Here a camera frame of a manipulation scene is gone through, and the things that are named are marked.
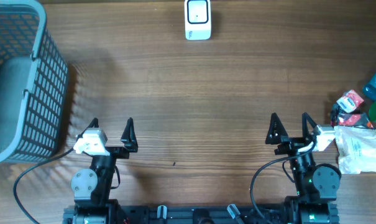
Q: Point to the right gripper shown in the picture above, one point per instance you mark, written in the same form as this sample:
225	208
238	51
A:
291	143

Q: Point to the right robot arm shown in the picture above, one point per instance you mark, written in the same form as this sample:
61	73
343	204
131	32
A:
316	184

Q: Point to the grey plastic mesh basket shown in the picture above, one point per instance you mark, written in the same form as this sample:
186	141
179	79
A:
33	83

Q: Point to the red white packet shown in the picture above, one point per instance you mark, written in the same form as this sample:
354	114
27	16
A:
350	101

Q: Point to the beige PanTree snack pouch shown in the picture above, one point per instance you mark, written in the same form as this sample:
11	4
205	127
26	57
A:
357	149

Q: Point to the black red snack packet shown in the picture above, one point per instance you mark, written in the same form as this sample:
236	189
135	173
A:
357	119

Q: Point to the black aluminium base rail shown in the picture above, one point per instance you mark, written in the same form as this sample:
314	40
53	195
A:
273	213

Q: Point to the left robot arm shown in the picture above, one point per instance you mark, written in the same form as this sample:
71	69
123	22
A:
92	186

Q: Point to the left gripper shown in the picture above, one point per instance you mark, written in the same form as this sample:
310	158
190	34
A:
127	137

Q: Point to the white barcode scanner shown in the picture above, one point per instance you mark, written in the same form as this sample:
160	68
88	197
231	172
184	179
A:
197	15

